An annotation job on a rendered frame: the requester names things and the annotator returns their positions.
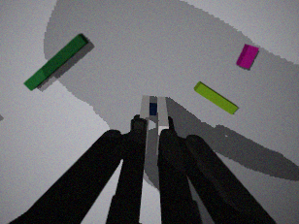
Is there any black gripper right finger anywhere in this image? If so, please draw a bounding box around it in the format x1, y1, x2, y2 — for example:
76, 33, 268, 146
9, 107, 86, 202
155, 96, 277, 224

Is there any magenta block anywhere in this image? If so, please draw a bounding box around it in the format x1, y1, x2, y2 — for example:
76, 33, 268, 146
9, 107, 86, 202
236, 44, 258, 69

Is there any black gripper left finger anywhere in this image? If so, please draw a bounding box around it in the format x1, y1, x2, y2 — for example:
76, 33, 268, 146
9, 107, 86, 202
8, 95, 150, 224

